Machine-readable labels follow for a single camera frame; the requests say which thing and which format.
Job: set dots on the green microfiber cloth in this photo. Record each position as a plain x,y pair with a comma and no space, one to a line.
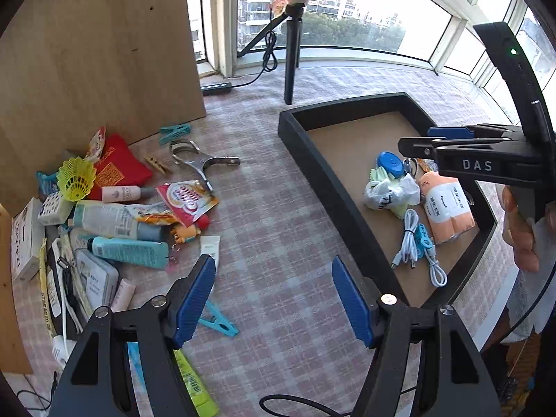
380,174

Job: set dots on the metal keys carabiner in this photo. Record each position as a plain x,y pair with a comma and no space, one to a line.
412,167

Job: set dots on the blue clothespin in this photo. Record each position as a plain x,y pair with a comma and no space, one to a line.
423,241
213,318

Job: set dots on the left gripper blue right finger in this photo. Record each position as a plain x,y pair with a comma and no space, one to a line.
353,303

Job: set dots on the wooden clothespin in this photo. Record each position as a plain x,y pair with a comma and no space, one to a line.
157,165

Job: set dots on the small white cream tube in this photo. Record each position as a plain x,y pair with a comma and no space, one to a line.
210,245

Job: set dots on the blue tissue packet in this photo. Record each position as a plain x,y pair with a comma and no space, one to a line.
47,183

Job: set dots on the person's right hand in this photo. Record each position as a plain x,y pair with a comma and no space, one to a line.
518,234

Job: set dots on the black usb hub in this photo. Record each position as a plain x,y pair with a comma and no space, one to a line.
213,89

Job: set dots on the blue round tape measure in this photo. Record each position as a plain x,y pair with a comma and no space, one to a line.
391,163

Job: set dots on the pink bottle grey cap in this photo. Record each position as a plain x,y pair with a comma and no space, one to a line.
123,296

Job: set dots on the yellow chopsticks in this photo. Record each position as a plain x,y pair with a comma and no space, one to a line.
44,291

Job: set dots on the orange snack packet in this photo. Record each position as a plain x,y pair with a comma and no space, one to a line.
155,214

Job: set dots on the black storage tray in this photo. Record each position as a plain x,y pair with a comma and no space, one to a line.
343,148

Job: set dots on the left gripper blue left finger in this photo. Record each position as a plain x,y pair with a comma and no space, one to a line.
189,296

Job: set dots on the teal clothespin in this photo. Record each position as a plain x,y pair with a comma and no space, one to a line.
167,134

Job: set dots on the white floral cardboard box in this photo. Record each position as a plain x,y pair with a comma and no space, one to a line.
27,234

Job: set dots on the orange white tissue pack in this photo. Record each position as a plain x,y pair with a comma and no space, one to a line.
446,206

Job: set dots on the black tripod stand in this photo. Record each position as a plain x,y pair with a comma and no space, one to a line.
292,15

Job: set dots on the teal lotion tube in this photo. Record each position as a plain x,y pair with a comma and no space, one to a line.
146,253

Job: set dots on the yellow shuttlecock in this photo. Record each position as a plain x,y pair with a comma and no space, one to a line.
75,178

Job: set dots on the white blue pill box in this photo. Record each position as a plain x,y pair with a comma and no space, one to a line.
55,210

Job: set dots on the white tube blue cap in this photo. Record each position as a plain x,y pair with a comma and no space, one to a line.
114,221

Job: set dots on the white plastic bag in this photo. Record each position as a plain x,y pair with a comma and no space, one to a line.
387,193

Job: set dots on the blue cartoon packet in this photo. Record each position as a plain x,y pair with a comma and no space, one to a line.
134,357

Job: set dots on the orange crab keychain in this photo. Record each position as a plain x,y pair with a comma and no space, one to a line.
182,234

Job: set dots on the small pink bottle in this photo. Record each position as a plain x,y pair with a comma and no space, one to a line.
126,193

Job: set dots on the red packet pouch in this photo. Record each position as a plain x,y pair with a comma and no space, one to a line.
118,167

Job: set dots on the lime green tube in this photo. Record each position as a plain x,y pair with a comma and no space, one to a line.
201,399

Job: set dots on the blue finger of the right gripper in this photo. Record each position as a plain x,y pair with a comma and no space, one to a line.
450,132

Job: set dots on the coffee mate sachet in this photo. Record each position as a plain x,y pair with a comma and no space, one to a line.
427,165
188,200

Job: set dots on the metal clamp clip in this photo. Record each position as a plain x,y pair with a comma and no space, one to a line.
186,153

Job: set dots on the silver tin box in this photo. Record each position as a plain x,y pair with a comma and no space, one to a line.
99,278

